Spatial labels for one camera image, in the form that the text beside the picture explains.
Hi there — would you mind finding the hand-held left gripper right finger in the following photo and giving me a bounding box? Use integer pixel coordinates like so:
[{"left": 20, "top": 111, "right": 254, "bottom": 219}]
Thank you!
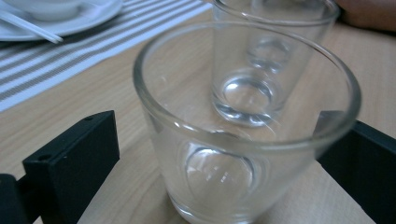
[{"left": 313, "top": 110, "right": 396, "bottom": 224}]

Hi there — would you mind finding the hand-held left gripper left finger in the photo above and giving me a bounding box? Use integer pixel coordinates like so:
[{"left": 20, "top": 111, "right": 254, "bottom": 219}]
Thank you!
[{"left": 21, "top": 109, "right": 120, "bottom": 224}]

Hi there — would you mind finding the clear drinking glass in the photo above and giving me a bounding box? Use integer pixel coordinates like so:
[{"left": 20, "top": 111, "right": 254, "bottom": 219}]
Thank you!
[
  {"left": 246, "top": 0, "right": 328, "bottom": 75},
  {"left": 133, "top": 21, "right": 362, "bottom": 224},
  {"left": 210, "top": 0, "right": 341, "bottom": 128}
]

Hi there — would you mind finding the grey striped placemat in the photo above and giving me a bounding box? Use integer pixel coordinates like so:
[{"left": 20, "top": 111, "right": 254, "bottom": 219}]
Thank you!
[{"left": 0, "top": 0, "right": 213, "bottom": 114}]

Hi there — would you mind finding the white chopstick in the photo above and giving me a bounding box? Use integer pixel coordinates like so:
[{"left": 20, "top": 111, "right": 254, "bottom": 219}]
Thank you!
[{"left": 0, "top": 8, "right": 64, "bottom": 45}]

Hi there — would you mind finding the white plate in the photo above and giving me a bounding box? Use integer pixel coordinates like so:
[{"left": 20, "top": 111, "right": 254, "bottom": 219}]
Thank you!
[{"left": 0, "top": 0, "right": 124, "bottom": 43}]

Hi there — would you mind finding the white bowl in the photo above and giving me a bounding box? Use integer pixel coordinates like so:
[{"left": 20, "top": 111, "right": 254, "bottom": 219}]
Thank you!
[{"left": 2, "top": 0, "right": 84, "bottom": 22}]

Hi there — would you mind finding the brown rounded object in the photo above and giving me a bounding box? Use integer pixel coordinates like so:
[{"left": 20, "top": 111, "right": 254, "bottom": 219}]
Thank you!
[{"left": 334, "top": 0, "right": 396, "bottom": 34}]

